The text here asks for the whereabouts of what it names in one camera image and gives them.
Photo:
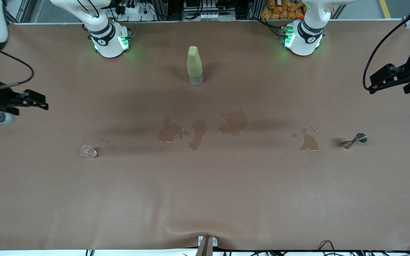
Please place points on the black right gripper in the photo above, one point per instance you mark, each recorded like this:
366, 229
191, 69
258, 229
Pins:
1, 98

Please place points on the steel double jigger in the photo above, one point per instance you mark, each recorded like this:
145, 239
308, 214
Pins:
361, 138

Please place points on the clear glass measuring cup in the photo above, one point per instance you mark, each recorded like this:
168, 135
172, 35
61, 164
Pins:
90, 153

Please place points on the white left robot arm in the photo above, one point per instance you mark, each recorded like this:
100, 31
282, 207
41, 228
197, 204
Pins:
304, 39

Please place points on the spilled liquid puddle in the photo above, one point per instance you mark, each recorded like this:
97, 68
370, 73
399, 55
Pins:
171, 133
310, 144
235, 122
198, 131

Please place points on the bag of orange snacks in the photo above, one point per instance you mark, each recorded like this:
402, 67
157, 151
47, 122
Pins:
279, 12

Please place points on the white power strip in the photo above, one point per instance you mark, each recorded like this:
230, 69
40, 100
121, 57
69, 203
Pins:
132, 10

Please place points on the yellow-green bottle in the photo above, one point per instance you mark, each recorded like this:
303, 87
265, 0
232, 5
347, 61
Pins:
194, 64

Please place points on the white terminal strip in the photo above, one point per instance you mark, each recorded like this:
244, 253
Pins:
208, 16

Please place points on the brown table mat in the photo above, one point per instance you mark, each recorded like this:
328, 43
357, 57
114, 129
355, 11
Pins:
205, 195

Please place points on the table edge clamp bracket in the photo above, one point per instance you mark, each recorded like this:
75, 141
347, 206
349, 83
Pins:
206, 247

